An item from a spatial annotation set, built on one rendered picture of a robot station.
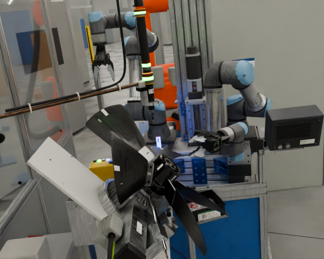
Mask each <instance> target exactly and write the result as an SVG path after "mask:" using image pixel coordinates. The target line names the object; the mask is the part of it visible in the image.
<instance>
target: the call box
mask: <svg viewBox="0 0 324 259"><path fill-rule="evenodd" d="M89 170H90V171H91V172H93V173H94V174H95V175H96V176H98V177H99V178H100V179H101V180H102V181H104V182H105V181H106V180H107V179H110V178H113V179H115V177H114V169H113V163H110V161H107V160H105V161H102V160H101V161H100V162H97V161H96V162H93V161H92V162H91V165H90V167H89Z"/></svg>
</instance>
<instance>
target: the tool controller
mask: <svg viewBox="0 0 324 259"><path fill-rule="evenodd" d="M323 118H324V114H323V113H322V112H321V111H320V109H319V108H318V107H317V106H316V105H307V106H298V107H288V108H279V109H270V110H266V117H265V134H264V140H265V142H266V144H267V146H268V148H269V150H270V151H276V150H286V149H295V148H301V147H310V146H319V144H320V137H321V131H322V125H323Z"/></svg>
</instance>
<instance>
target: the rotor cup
mask: <svg viewBox="0 0 324 259"><path fill-rule="evenodd" d="M168 162H170V163H171V164H172V166H171V165H169V164H168ZM151 163H154V171H153V177H152V183H151V186H145V187H144V189H145V190H146V191H147V192H148V193H149V194H150V195H152V196H154V197H156V198H162V197H163V196H164V194H163V193H164V188H163V187H165V185H166V181H167V179H168V180H171V179H172V178H173V177H174V176H176V177H175V178H174V179H173V180H172V181H171V183H172V182H174V181H175V180H176V179H177V178H178V177H179V176H180V175H181V171H180V169H179V167H178V166H177V164H176V163H175V162H174V161H173V160H172V159H171V158H170V157H169V156H167V155H166V154H164V153H159V154H158V155H157V156H156V157H155V158H154V159H153V160H152V161H151ZM161 164H163V166H162V167H161V168H160V169H159V170H158V169H157V168H158V167H159V166H160V165H161Z"/></svg>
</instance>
